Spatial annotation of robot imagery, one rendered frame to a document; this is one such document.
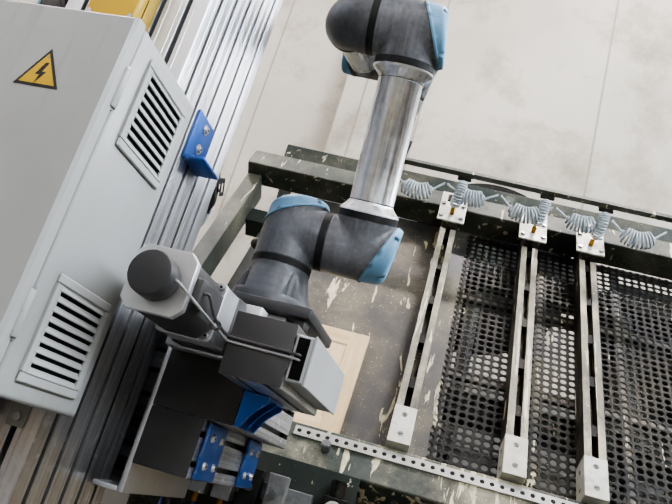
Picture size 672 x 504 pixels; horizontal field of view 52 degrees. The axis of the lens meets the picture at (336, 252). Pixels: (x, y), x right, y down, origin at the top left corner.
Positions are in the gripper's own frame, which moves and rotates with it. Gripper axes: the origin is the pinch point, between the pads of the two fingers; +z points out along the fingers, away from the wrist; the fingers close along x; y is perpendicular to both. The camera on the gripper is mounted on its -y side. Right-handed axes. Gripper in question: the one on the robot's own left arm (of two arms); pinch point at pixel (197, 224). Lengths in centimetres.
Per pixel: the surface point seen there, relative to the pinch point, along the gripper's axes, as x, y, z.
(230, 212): 15, 55, 2
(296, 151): 20, 133, -22
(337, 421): -51, -3, 45
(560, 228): -102, 92, -11
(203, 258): 11.2, 30.6, 16.0
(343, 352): -44, 19, 32
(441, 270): -65, 56, 8
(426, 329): -66, 35, 24
